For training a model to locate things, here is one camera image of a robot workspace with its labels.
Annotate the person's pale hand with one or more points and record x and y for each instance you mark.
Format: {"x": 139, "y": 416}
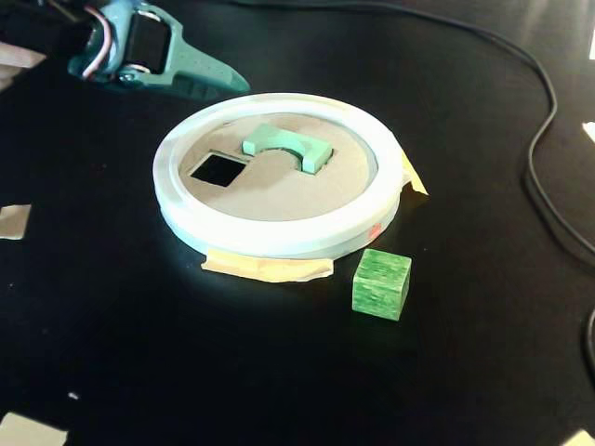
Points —
{"x": 18, "y": 55}

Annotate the mint green U shape block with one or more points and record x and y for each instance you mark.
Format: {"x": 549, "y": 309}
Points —
{"x": 279, "y": 139}

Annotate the teal gripper black servo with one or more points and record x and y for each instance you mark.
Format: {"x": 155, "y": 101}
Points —
{"x": 188, "y": 60}

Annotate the masking tape piece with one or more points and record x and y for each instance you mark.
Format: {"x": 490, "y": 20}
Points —
{"x": 590, "y": 131}
{"x": 414, "y": 179}
{"x": 28, "y": 429}
{"x": 269, "y": 268}
{"x": 14, "y": 223}
{"x": 583, "y": 439}

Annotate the white round shape sorter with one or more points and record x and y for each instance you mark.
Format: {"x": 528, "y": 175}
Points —
{"x": 279, "y": 232}

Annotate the green wooden cube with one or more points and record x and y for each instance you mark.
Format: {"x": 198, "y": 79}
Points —
{"x": 379, "y": 288}

